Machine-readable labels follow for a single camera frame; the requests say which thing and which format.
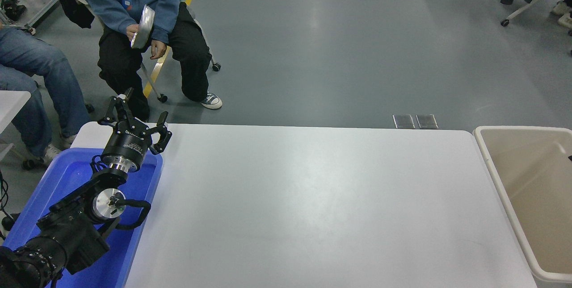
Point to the person in jeans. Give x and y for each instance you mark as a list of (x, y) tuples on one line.
[(44, 69)]

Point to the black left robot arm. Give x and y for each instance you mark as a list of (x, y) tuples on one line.
[(67, 234)]

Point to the seated person's left hand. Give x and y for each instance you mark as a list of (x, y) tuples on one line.
[(158, 49)]

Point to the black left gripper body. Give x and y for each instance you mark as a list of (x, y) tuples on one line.
[(127, 145)]

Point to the blue plastic tray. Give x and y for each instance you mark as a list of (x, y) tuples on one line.
[(67, 176)]

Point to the person with pale shoes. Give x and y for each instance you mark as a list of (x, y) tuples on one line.
[(564, 20)]

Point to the small white table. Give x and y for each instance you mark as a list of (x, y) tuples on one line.
[(11, 102)]

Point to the large pale plastic bin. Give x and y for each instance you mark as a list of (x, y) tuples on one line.
[(536, 189)]

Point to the white rolling chair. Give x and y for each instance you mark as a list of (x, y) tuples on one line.
[(216, 67)]

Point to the metal floor socket plate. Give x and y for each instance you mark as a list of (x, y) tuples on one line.
[(404, 121), (426, 121)]

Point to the seated person's right hand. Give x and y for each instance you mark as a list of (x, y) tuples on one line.
[(132, 33)]

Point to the aluminium frame cart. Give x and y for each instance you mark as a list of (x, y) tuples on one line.
[(42, 1)]

